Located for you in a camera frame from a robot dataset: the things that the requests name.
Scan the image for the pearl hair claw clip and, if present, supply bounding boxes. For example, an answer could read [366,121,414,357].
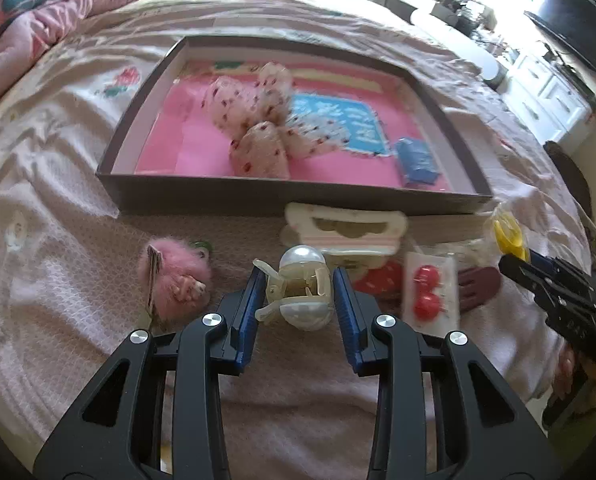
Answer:
[253,245,335,332]

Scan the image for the cream hair claw clip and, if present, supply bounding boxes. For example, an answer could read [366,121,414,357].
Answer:
[279,202,410,270]

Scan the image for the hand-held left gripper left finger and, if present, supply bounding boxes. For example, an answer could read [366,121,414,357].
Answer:
[33,260,269,480]

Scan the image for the yellow rings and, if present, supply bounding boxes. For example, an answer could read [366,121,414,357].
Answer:
[488,205,531,263]

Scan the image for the black flat television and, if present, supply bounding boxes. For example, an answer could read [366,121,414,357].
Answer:
[523,0,596,78]

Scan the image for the pink fluffy pompom clip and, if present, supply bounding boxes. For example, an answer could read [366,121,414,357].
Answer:
[137,240,215,322]

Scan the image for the person's right hand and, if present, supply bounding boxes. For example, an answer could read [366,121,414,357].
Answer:
[552,347,581,398]

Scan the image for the clear packet of white earrings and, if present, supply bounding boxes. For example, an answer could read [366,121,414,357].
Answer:
[445,239,499,272]

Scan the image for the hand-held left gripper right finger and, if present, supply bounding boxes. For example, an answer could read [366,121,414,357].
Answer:
[330,267,564,480]

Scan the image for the dark grey cardboard box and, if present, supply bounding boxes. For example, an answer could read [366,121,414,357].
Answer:
[96,36,494,218]

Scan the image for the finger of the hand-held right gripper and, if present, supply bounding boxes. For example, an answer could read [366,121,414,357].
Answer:
[498,255,596,323]
[528,251,596,291]

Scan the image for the pink quilt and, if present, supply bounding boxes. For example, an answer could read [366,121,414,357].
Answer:
[0,0,147,113]

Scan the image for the dark chair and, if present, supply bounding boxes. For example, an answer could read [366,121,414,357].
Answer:
[543,140,595,223]

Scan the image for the clear packet of red-orange bobbles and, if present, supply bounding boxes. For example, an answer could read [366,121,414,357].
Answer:
[404,251,460,334]

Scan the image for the white drawer cabinet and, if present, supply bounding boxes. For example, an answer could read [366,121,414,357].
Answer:
[502,51,596,144]

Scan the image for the small blue box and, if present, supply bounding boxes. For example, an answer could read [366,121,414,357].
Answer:
[394,136,441,189]

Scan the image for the dark red hair comb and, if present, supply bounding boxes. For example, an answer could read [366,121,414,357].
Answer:
[457,266,502,314]

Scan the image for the dotted tulle hair bow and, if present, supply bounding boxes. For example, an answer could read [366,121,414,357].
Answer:
[198,62,353,181]

